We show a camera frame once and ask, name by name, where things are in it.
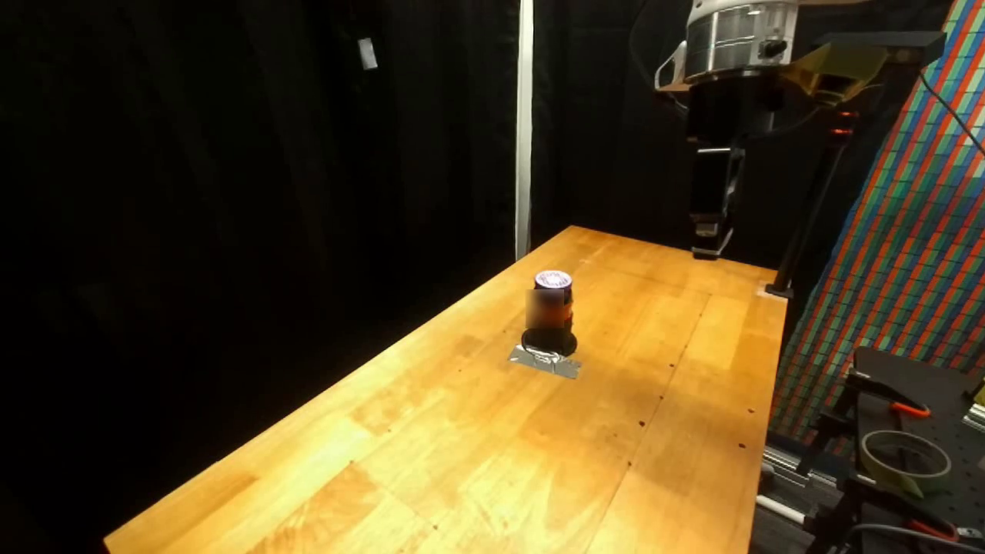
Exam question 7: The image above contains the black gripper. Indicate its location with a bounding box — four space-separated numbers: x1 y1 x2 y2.
684 83 743 257

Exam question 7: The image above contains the dark jar with purple lid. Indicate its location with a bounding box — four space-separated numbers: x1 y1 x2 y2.
526 269 579 340

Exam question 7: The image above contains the colourful patterned panel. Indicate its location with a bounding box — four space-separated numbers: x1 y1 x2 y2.
768 0 985 446

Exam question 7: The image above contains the silver tape patch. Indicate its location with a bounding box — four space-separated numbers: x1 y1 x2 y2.
506 340 585 380

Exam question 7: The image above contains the white vertical pole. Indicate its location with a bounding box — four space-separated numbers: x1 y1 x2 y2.
511 0 538 262

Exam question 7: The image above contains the black equipment cart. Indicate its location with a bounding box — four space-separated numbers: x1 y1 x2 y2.
802 344 985 554

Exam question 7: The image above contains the pale tape roll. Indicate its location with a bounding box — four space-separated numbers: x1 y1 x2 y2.
855 428 958 500

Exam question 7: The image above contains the small white tag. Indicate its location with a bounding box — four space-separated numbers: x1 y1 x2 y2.
355 34 381 75

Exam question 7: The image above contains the black curtain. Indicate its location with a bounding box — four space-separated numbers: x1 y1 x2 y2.
0 0 985 554

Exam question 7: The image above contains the black camera stand pole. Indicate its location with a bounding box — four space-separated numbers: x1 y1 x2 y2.
764 99 868 302

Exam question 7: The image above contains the black round base ring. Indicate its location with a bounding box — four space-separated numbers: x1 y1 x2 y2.
517 324 581 361

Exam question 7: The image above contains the yellowish wrist camera box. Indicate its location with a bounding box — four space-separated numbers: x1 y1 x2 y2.
780 40 892 106

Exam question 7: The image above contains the silver aluminium rail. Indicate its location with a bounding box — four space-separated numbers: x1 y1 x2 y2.
754 434 857 528

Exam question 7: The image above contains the orange clamp handle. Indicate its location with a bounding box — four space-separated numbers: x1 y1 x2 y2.
884 398 935 424

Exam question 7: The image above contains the black bar camera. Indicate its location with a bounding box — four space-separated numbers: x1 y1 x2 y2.
818 28 947 68

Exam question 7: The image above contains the black cable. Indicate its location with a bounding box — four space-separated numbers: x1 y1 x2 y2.
913 60 985 160

